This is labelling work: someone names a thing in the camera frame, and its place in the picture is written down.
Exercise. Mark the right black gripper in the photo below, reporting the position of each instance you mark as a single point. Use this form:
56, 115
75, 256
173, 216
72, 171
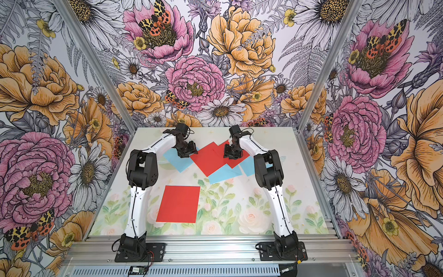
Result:
226, 153

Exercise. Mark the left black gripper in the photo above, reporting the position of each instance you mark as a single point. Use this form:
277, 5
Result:
192, 150

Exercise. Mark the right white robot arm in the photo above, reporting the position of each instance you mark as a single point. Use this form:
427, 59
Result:
269, 176

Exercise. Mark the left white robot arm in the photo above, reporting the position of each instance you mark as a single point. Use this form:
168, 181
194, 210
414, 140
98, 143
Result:
142, 174

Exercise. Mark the light blue paper left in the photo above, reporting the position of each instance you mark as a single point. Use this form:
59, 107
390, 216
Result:
181, 164

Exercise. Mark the light blue paper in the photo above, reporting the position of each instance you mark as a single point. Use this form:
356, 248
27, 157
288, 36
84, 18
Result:
247, 166
181, 164
224, 173

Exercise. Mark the light blue paper right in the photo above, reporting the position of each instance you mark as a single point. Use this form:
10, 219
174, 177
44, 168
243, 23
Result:
247, 166

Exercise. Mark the light blue paper middle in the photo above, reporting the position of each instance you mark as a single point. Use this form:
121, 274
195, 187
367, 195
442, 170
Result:
224, 173

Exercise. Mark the small green circuit board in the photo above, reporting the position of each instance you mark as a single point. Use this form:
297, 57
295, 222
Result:
138, 270

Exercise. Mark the perforated metal front panel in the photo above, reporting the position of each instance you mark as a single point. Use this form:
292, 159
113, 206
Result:
220, 270

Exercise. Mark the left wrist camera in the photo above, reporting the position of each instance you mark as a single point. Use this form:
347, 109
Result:
181, 129

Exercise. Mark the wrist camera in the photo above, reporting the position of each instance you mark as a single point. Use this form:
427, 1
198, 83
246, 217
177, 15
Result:
181, 129
236, 132

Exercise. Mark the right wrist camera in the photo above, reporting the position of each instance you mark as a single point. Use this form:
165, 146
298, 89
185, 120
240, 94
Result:
236, 132

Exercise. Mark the aluminium front rail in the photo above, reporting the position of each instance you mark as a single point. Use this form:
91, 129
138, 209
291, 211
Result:
212, 249

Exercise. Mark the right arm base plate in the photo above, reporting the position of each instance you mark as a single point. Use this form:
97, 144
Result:
269, 252

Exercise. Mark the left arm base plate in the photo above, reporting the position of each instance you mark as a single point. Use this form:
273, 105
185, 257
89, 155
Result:
143, 253

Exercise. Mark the right aluminium frame post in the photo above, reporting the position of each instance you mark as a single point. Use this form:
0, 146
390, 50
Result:
337, 44

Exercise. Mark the aluminium frame post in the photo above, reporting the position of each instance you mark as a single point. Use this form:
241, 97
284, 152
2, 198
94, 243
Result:
337, 44
77, 31

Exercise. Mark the left aluminium frame post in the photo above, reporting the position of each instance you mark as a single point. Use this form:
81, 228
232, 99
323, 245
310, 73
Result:
77, 31

